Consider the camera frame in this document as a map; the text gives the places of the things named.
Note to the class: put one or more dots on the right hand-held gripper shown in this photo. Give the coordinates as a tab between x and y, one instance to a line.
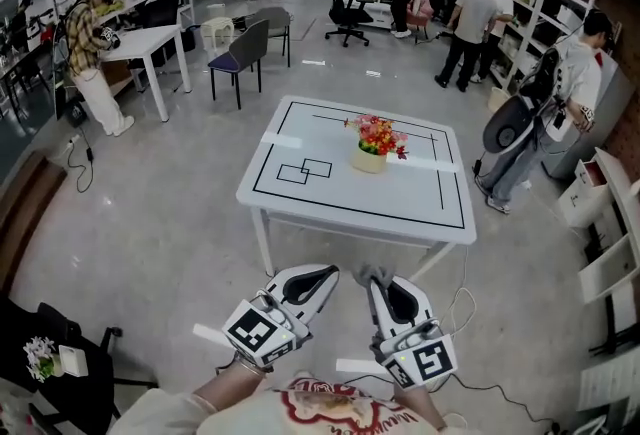
432	358

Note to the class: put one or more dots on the beige waste bin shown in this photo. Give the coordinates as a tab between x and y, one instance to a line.
497	98

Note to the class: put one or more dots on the black crate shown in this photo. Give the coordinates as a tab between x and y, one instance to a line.
77	115

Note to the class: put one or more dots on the white table with black lines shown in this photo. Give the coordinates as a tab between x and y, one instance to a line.
375	193

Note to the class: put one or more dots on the white drawer cabinet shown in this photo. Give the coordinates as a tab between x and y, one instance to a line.
607	380

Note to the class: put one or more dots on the pink chair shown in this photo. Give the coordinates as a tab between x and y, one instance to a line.
422	10

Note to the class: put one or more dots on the person's left forearm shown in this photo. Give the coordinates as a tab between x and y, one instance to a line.
235	383

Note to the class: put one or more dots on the black office chair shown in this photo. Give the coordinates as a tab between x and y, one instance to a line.
85	373
345	8

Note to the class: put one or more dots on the white desk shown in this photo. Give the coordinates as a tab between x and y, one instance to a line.
145	35

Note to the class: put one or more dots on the black white backpack rig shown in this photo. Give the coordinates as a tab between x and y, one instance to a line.
507	128

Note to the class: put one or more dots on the brown wooden bench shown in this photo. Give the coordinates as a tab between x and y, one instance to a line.
30	208

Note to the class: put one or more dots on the person's right forearm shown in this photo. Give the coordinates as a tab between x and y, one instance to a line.
417	405

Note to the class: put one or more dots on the white open shelf box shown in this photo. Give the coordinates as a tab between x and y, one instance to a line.
610	268

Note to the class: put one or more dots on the grey chair with blue seat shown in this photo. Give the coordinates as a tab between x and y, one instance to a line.
247	48

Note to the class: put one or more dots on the white shelf unit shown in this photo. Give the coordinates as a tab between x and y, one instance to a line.
540	13

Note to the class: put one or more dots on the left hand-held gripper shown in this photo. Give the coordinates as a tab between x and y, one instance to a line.
252	330

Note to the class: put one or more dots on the white flower plant pot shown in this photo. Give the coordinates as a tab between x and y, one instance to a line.
40	358

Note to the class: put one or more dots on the grey wiping cloth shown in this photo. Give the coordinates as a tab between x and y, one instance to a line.
372	273

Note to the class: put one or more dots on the potted red pink flowers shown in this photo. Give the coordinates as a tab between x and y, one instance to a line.
369	160

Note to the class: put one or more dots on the cream printed t-shirt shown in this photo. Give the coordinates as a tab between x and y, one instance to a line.
260	415

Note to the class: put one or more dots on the white low cabinet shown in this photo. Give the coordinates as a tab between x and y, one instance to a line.
575	203

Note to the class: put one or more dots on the grey cabinet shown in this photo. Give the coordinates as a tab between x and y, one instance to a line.
610	113

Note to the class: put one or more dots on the white floor tape strip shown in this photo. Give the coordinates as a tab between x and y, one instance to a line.
357	366
210	334

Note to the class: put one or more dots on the white stool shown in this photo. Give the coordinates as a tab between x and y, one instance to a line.
217	25

